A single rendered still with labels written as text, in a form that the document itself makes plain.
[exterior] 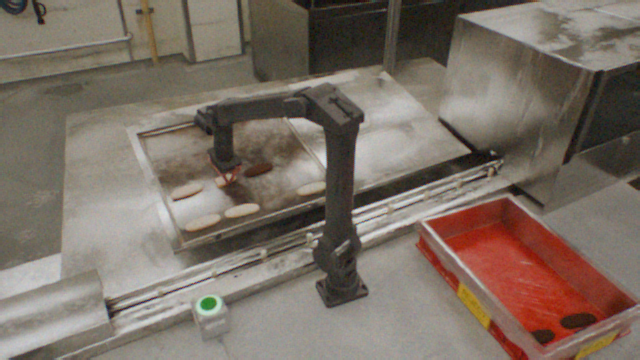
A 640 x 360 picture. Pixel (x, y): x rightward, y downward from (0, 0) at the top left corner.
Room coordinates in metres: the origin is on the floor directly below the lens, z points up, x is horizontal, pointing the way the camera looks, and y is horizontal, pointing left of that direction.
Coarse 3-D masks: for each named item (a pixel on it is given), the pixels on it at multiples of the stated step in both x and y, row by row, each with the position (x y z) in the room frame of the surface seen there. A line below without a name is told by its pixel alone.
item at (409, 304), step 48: (624, 192) 1.27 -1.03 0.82; (576, 240) 1.03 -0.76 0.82; (624, 240) 1.03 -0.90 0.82; (288, 288) 0.83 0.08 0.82; (384, 288) 0.84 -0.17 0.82; (432, 288) 0.84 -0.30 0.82; (192, 336) 0.68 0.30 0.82; (240, 336) 0.68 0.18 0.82; (288, 336) 0.68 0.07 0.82; (336, 336) 0.69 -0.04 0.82; (384, 336) 0.69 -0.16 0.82; (432, 336) 0.69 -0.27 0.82; (480, 336) 0.69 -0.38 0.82; (624, 336) 0.70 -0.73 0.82
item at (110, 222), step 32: (416, 64) 2.36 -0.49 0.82; (192, 96) 1.95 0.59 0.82; (224, 96) 1.95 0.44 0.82; (416, 96) 1.98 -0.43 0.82; (96, 128) 1.65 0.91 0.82; (96, 160) 1.41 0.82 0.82; (128, 160) 1.42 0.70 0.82; (480, 160) 1.45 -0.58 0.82; (64, 192) 1.22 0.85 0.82; (96, 192) 1.23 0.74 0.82; (128, 192) 1.23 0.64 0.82; (384, 192) 1.25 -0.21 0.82; (512, 192) 1.26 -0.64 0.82; (64, 224) 1.06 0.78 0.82; (96, 224) 1.07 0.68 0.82; (128, 224) 1.07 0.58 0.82; (160, 224) 1.07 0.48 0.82; (288, 224) 1.08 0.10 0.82; (64, 256) 0.93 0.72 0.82; (96, 256) 0.93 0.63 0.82; (128, 256) 0.94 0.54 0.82; (160, 256) 0.94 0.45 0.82; (192, 256) 0.94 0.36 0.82; (128, 288) 0.82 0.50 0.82
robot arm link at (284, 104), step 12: (336, 84) 0.93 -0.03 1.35; (252, 96) 1.04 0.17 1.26; (264, 96) 0.99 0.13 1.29; (276, 96) 0.95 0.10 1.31; (288, 96) 0.91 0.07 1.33; (216, 108) 1.09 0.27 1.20; (228, 108) 1.07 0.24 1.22; (240, 108) 1.04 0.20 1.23; (252, 108) 1.01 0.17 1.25; (264, 108) 0.97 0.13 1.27; (276, 108) 0.95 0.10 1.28; (288, 108) 0.87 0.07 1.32; (300, 108) 0.85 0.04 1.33; (216, 120) 1.09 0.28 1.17; (228, 120) 1.07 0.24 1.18; (240, 120) 1.04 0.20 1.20
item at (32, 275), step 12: (624, 180) 1.35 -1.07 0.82; (636, 180) 1.40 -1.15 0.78; (24, 264) 0.90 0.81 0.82; (36, 264) 0.90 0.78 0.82; (48, 264) 0.90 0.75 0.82; (60, 264) 0.90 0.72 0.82; (0, 276) 0.86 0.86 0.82; (12, 276) 0.86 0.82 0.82; (24, 276) 0.86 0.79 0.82; (36, 276) 0.86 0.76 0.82; (48, 276) 0.86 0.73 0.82; (0, 288) 0.82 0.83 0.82; (12, 288) 0.82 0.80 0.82; (24, 288) 0.82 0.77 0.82
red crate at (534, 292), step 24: (456, 240) 1.02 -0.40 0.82; (480, 240) 1.02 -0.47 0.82; (504, 240) 1.02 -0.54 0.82; (432, 264) 0.91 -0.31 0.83; (480, 264) 0.92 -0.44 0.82; (504, 264) 0.92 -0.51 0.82; (528, 264) 0.93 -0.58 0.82; (456, 288) 0.82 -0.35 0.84; (504, 288) 0.84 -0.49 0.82; (528, 288) 0.84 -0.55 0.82; (552, 288) 0.84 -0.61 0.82; (528, 312) 0.76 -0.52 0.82; (552, 312) 0.76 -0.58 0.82; (576, 312) 0.76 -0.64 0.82; (600, 312) 0.76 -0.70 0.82; (504, 336) 0.67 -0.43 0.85
